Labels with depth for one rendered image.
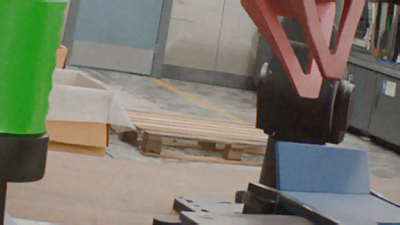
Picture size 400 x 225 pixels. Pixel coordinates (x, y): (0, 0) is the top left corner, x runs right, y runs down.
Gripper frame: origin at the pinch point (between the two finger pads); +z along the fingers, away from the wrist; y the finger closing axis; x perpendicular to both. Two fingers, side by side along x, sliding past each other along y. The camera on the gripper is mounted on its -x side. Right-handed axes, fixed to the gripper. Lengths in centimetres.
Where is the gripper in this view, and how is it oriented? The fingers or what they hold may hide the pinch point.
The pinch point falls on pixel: (318, 76)
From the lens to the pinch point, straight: 65.6
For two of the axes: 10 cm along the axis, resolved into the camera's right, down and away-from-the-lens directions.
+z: 0.3, 9.4, -3.5
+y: 3.6, -3.3, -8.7
